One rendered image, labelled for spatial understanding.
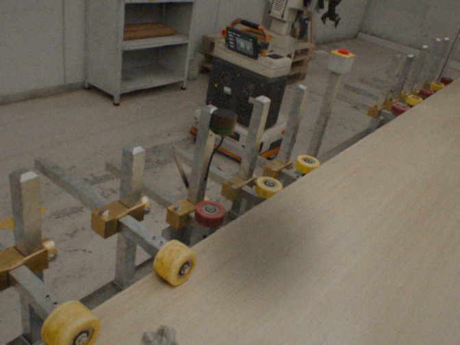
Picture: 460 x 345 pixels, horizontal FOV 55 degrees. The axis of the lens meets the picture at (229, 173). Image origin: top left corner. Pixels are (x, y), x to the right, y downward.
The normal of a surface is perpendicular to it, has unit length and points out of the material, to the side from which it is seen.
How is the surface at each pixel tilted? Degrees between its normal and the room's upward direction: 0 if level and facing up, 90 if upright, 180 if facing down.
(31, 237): 90
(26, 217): 90
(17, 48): 90
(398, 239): 0
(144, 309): 0
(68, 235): 0
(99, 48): 90
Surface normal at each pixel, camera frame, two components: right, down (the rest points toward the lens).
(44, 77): 0.77, 0.43
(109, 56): -0.61, 0.30
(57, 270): 0.18, -0.85
